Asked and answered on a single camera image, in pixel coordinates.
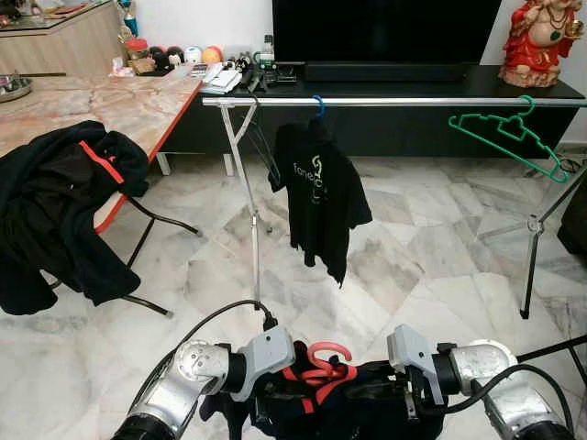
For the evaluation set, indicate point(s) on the black shirt with red collar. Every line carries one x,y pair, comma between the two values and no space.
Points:
367,403

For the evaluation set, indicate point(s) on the red plastic hanger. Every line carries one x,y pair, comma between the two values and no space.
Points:
330,346

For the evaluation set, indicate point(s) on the blue plastic hanger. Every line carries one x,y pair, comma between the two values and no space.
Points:
319,104

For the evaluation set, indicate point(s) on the green plastic hanger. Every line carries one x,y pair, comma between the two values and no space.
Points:
530,105

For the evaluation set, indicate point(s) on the black shirt with logo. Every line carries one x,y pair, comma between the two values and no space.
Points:
321,202

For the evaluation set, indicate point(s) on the long black TV console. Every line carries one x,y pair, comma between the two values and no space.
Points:
413,128

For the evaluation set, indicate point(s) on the silver metal clothes rack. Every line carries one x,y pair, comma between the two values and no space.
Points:
413,101

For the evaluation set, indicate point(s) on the black soundbar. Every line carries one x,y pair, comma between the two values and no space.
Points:
385,71

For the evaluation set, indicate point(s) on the small black gadget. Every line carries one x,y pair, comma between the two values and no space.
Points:
282,73

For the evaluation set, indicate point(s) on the black remote control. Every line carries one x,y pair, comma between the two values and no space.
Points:
253,81

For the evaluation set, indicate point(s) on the red laughing Buddha statue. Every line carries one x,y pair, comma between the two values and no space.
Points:
537,50

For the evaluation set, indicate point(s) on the large black television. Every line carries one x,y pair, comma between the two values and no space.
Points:
385,27

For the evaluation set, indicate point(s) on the stack of papers and booklets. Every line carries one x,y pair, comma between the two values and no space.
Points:
220,79

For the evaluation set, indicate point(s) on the small toy figurines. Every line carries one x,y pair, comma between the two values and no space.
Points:
238,64

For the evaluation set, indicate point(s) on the small green bottle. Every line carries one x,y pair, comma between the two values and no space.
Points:
267,50

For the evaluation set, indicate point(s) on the orange round toy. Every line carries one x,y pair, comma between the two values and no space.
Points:
212,55

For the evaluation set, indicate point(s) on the black jacket with red stripe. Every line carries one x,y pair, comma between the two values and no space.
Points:
55,211

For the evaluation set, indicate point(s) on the white round toy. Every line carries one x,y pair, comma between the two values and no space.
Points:
193,55

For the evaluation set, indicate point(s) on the black and red plush toy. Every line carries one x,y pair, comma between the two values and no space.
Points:
172,57

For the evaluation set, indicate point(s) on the marble table with red edge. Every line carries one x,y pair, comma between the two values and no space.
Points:
92,105

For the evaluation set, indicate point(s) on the jar with red lid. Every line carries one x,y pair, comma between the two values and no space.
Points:
138,57

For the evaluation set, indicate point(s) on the pink tissue pack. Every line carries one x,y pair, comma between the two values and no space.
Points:
120,67

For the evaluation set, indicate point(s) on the gold and blue trophy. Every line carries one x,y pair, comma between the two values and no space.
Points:
127,16

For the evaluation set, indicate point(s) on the light wooden cabinet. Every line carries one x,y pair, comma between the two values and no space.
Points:
64,46

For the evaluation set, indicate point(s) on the metal bowl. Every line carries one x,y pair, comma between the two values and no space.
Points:
14,89

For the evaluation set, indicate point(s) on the black metal frame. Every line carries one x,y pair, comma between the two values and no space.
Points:
555,348

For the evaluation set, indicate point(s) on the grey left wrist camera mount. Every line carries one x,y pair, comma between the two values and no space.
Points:
271,353

